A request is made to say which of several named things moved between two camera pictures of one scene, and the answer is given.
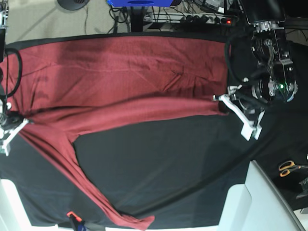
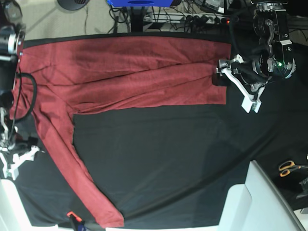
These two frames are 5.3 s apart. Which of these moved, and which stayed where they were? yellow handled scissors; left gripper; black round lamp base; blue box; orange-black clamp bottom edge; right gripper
Moved: left gripper; right gripper
Stayed: blue box; yellow handled scissors; black round lamp base; orange-black clamp bottom edge
